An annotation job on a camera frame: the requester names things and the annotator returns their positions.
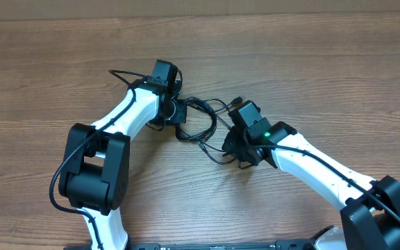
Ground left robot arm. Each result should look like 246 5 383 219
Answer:
49 60 187 249

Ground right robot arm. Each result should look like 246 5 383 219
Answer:
222 101 400 250

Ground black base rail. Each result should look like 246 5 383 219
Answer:
64 238 317 250

